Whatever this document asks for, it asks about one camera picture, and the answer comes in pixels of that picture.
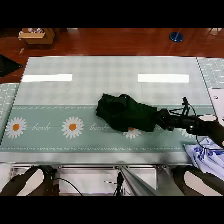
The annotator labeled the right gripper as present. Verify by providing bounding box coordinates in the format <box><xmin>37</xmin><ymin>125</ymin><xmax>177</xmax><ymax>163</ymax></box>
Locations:
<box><xmin>157</xmin><ymin>108</ymin><xmax>188</xmax><ymax>132</ymax></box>

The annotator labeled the dark green shirt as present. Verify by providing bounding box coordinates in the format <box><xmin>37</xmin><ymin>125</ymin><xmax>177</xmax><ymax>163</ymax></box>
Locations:
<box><xmin>95</xmin><ymin>92</ymin><xmax>167</xmax><ymax>134</ymax></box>

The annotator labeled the blue and white garment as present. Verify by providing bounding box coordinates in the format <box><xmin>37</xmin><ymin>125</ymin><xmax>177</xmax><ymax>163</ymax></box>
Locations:
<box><xmin>182</xmin><ymin>135</ymin><xmax>224</xmax><ymax>182</ymax></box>

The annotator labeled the blue round object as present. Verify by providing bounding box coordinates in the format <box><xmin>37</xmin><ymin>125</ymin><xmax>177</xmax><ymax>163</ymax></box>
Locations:
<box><xmin>168</xmin><ymin>31</ymin><xmax>185</xmax><ymax>44</ymax></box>

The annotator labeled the wooden box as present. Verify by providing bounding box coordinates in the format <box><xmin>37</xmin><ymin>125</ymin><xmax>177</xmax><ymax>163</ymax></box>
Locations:
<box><xmin>17</xmin><ymin>27</ymin><xmax>56</xmax><ymax>46</ymax></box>

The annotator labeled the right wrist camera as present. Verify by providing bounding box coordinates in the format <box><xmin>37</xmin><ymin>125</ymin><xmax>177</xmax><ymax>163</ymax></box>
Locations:
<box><xmin>168</xmin><ymin>96</ymin><xmax>198</xmax><ymax>118</ymax></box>

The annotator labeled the silver frame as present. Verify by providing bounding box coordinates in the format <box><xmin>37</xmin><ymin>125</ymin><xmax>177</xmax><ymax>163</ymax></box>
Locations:
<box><xmin>0</xmin><ymin>161</ymin><xmax>224</xmax><ymax>197</ymax></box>

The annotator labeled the black cable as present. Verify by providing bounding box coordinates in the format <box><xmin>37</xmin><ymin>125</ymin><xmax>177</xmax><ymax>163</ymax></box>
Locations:
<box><xmin>54</xmin><ymin>177</ymin><xmax>83</xmax><ymax>197</ymax></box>

